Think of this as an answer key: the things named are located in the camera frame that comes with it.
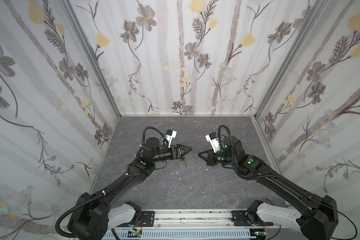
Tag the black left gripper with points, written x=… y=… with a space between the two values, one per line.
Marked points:
x=175 y=153

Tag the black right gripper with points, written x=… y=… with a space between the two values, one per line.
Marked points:
x=211 y=157

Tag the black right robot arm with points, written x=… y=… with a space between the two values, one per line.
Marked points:
x=314 y=216

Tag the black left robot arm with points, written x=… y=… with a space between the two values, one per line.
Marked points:
x=93 y=215

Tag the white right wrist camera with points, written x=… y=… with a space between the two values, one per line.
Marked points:
x=213 y=139

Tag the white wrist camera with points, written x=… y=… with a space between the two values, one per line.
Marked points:
x=169 y=136
x=213 y=139

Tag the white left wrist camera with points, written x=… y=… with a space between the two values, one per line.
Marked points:
x=169 y=136

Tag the aluminium mounting rail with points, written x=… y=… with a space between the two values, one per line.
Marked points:
x=216 y=217

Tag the white slotted cable duct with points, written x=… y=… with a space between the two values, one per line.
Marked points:
x=190 y=234

